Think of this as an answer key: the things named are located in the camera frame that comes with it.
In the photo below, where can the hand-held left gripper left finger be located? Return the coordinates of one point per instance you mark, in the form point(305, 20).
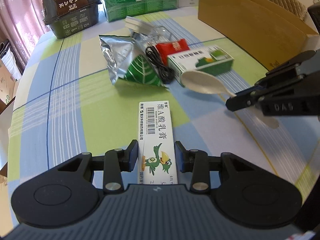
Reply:
point(133, 155)

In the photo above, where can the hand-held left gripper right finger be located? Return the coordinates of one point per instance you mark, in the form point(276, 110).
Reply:
point(178, 155)

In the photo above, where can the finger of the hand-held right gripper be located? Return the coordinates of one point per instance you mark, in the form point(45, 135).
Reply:
point(240, 102)
point(287, 67)

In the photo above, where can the long white ointment box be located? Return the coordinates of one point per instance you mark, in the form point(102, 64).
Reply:
point(157, 130)

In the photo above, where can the white plastic spoon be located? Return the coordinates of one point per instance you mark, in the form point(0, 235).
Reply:
point(202, 81)

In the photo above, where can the brown cardboard box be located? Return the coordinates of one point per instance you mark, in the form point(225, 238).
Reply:
point(250, 17)

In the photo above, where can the red snack packet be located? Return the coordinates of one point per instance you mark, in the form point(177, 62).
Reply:
point(172, 47)

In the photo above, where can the silver foil tea bag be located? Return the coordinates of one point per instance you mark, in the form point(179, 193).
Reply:
point(117, 52)

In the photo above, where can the checked cloth desktop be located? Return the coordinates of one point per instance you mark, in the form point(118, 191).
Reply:
point(75, 105)

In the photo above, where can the green and white medicine box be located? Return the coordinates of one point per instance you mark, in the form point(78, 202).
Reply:
point(205, 57)

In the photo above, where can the clear plastic bag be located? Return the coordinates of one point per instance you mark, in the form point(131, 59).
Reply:
point(155, 36)

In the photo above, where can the green tissue multipack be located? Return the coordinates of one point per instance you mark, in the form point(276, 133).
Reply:
point(140, 3)

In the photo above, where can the printed cardboard carton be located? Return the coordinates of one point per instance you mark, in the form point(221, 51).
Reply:
point(6, 80)

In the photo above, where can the dark green food box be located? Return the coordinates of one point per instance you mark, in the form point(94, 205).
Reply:
point(72, 12)

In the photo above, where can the white paper bags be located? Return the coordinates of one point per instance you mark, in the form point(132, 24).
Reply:
point(10, 52)

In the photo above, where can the pink curtain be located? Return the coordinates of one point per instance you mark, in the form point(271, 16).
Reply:
point(22, 10)

